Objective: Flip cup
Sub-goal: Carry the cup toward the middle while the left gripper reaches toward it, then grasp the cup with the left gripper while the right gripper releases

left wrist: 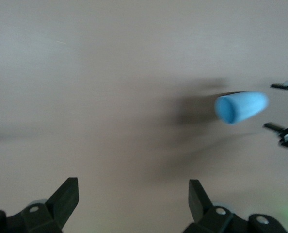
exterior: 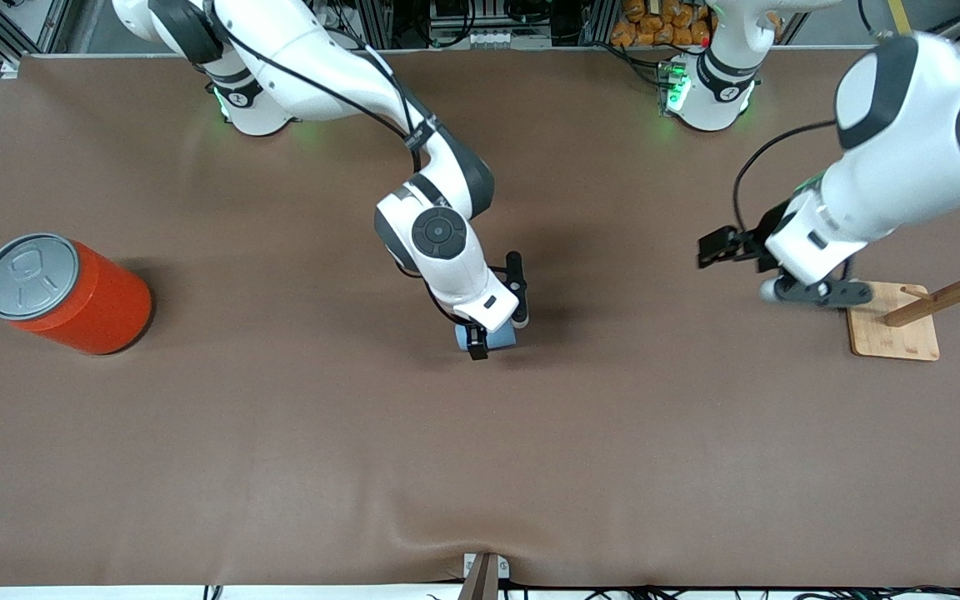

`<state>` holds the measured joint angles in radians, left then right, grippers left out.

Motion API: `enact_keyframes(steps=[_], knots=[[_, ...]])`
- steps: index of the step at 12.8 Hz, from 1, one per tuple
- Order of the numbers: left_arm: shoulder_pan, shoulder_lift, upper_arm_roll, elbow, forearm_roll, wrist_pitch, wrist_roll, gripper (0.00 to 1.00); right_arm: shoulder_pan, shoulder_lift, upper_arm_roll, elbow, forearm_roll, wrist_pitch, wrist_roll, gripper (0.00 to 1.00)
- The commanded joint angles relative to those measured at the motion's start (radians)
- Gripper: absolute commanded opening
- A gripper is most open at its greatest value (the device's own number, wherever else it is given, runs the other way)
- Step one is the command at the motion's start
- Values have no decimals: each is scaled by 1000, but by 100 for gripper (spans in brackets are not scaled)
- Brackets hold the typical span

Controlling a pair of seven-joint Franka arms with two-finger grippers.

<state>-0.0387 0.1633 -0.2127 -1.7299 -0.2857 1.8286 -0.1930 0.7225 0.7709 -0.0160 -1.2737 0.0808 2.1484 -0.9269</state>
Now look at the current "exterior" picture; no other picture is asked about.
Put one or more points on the wooden mug tree stand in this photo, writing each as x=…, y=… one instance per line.
x=888, y=337

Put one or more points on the red can grey lid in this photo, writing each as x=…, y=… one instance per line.
x=97, y=308

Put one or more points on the aluminium frame strut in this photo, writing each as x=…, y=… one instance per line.
x=47, y=21

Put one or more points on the small blue cup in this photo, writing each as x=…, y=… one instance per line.
x=501, y=337

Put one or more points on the brown table cover mat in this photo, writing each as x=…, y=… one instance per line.
x=280, y=417

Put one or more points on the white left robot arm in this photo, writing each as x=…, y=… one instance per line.
x=930, y=158

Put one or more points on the orange snack bag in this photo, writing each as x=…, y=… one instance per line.
x=655, y=29

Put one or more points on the metal bracket with post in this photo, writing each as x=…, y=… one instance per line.
x=480, y=579

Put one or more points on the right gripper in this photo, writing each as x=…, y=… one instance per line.
x=477, y=342

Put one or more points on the white power strip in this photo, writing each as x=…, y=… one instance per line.
x=488, y=38

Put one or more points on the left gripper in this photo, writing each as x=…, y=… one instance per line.
x=769, y=227

